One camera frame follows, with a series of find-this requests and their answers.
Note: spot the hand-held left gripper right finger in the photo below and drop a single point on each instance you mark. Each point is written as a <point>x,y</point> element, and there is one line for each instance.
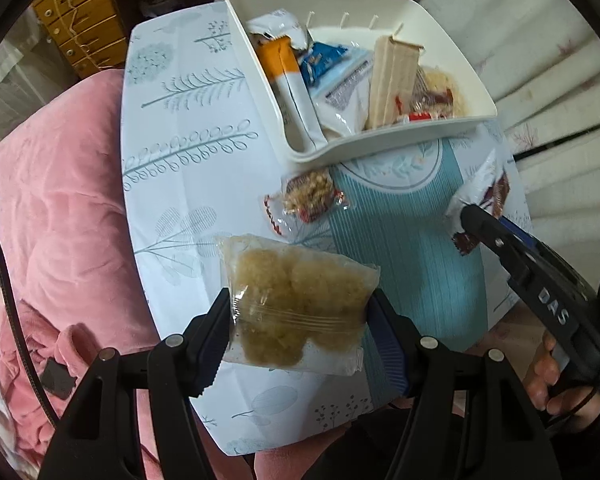
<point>387,350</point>

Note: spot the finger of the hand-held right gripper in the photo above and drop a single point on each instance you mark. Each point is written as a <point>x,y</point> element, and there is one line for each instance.
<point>485,227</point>
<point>522,236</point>

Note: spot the white plastic storage box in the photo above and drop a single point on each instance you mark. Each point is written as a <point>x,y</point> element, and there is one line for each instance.
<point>430,25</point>

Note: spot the white snack packet brown end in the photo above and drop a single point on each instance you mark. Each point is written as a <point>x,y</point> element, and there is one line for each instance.
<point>475,190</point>

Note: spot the person's right hand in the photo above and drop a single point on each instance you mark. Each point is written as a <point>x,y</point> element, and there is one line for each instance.
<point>540,375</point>

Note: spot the red and white cookie packet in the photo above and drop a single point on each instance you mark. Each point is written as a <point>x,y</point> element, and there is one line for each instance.
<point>425,105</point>

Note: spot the clear packet brown puffed snack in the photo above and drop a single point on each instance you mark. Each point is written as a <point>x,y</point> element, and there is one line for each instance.
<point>290,300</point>

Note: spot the clear packet pale yellow puffs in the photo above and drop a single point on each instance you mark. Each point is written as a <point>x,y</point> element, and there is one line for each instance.
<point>452,87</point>

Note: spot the dark round object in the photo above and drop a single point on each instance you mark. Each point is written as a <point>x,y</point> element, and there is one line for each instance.
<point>157,0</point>

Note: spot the tree print tablecloth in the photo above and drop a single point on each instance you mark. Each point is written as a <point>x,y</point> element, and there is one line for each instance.
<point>190,160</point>

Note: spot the orange and white snack packet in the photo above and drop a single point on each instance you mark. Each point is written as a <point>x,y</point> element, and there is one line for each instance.
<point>292,90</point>

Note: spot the beige wafer packet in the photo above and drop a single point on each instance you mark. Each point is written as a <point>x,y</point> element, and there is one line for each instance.
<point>390,75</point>

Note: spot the clear nut snack packet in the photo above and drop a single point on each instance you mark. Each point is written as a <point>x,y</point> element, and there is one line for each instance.
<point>307,192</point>

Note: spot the pink blanket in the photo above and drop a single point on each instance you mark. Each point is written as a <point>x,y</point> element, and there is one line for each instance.
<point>65,220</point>

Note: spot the long light blue snack packet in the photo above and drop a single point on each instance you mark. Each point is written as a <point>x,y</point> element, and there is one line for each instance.
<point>330,60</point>

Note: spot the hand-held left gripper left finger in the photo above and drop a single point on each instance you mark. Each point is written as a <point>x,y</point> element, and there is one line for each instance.
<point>210,355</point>

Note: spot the wooden drawer cabinet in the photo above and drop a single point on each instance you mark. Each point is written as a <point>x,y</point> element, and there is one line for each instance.
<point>80,25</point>

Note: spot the silver snack packet red end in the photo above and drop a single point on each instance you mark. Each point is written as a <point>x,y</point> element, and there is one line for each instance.
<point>275,22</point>

